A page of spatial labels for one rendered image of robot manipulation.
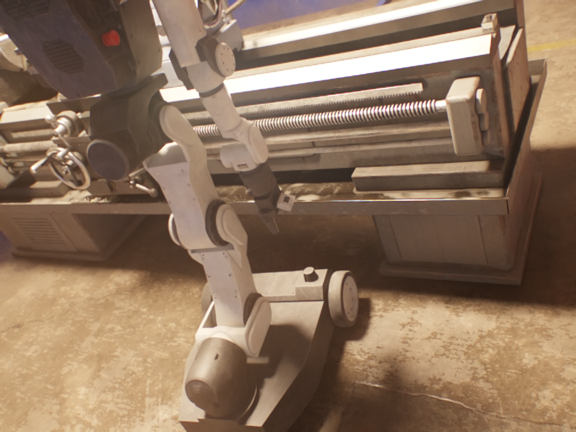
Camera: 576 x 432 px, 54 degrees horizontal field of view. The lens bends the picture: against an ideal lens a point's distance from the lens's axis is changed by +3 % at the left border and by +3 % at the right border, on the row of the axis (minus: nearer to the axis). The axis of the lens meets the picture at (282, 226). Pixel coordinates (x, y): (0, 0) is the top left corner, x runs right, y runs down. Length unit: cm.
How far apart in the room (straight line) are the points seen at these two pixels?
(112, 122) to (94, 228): 172
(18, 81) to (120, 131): 177
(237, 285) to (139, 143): 59
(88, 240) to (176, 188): 156
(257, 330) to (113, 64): 89
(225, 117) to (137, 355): 130
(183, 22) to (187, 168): 41
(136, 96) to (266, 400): 95
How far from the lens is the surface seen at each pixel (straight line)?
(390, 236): 207
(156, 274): 281
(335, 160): 198
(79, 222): 307
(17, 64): 291
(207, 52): 136
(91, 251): 320
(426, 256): 209
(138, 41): 143
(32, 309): 317
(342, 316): 194
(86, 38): 134
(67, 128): 229
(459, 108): 160
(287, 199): 159
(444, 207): 174
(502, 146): 179
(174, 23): 136
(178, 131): 152
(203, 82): 140
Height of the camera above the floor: 148
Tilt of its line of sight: 34 degrees down
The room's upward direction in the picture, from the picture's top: 24 degrees counter-clockwise
